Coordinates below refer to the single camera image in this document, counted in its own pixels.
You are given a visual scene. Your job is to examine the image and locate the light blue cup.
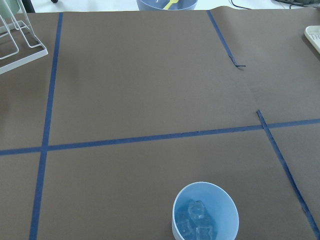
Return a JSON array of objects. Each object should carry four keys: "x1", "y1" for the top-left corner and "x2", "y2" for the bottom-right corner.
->
[{"x1": 171, "y1": 182, "x2": 239, "y2": 240}]

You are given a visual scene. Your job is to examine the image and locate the cream bear tray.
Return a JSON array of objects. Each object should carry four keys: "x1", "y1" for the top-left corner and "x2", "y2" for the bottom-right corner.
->
[{"x1": 304, "y1": 25, "x2": 320, "y2": 53}]

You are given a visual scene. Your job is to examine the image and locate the ice cubes in cup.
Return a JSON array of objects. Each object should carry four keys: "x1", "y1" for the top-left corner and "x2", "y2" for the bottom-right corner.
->
[{"x1": 175, "y1": 200, "x2": 216, "y2": 240}]

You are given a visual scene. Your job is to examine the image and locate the white wire dish rack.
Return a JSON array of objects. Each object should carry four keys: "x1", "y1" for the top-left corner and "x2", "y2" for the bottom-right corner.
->
[{"x1": 0, "y1": 0, "x2": 48, "y2": 74}]

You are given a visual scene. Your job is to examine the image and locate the blue bowl on side table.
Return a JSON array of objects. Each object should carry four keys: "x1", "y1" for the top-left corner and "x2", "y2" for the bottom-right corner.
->
[{"x1": 136, "y1": 0, "x2": 198, "y2": 11}]

